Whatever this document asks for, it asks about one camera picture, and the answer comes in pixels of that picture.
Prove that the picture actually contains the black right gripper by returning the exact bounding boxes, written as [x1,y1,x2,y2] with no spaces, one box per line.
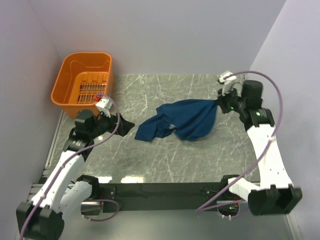
[215,84,246,115]

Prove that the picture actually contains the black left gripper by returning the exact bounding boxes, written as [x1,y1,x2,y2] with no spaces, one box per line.
[89,108,135,139]

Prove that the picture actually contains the blue t shirt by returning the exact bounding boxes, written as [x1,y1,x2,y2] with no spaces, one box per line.
[134,99,218,142]

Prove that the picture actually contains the orange plastic basket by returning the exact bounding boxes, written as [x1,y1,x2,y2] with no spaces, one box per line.
[51,52,114,118]

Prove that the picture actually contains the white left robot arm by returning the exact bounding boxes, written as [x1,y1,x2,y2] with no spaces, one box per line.
[16,109,135,240]

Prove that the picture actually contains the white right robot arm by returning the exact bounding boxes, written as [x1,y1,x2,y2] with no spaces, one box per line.
[217,80,303,216]

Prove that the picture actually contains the black base beam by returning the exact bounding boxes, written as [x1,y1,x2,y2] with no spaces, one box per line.
[86,182,224,211]

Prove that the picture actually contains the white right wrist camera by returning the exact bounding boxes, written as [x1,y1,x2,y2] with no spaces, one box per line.
[218,71,242,96]

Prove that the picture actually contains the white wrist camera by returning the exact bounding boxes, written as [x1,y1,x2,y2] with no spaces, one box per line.
[94,94,113,118]
[218,71,242,96]

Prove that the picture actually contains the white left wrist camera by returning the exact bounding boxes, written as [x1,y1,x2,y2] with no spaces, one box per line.
[94,94,113,118]

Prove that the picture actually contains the aluminium frame rail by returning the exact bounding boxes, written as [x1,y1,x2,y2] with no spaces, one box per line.
[27,183,52,206]

